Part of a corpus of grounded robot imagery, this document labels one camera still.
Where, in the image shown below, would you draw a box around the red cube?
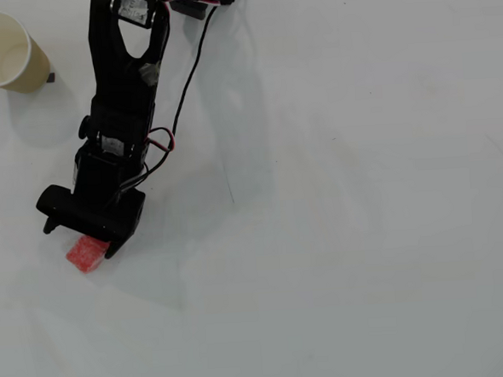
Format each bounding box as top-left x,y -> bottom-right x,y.
63,232 -> 113,276

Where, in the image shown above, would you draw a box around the beige paper cup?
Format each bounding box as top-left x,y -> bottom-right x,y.
0,7 -> 54,96

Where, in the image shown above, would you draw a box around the black cable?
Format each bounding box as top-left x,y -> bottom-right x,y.
103,3 -> 232,199

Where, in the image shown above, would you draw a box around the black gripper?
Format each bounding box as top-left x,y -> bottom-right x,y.
37,136 -> 157,264

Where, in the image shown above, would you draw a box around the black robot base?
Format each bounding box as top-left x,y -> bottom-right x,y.
169,0 -> 247,22

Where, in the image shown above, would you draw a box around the red white servo wires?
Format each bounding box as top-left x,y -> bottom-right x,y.
146,125 -> 178,155

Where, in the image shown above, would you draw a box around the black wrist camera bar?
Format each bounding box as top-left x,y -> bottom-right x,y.
33,178 -> 150,250

